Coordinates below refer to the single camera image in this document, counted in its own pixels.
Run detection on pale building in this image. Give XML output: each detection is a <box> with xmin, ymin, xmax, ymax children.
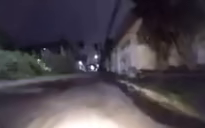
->
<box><xmin>108</xmin><ymin>16</ymin><xmax>205</xmax><ymax>79</ymax></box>

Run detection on large dark tree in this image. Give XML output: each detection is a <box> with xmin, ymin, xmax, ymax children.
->
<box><xmin>133</xmin><ymin>0</ymin><xmax>205</xmax><ymax>71</ymax></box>

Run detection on pale kerb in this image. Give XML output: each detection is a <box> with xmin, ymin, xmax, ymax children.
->
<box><xmin>118</xmin><ymin>79</ymin><xmax>205</xmax><ymax>126</ymax></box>

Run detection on tall dark pole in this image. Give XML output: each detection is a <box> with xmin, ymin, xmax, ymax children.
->
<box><xmin>101</xmin><ymin>0</ymin><xmax>123</xmax><ymax>73</ymax></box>

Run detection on green bushes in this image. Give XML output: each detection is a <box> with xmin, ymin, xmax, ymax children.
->
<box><xmin>0</xmin><ymin>46</ymin><xmax>78</xmax><ymax>80</ymax></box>

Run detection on grey asphalt road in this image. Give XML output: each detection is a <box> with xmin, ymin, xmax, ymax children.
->
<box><xmin>0</xmin><ymin>73</ymin><xmax>178</xmax><ymax>128</ymax></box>

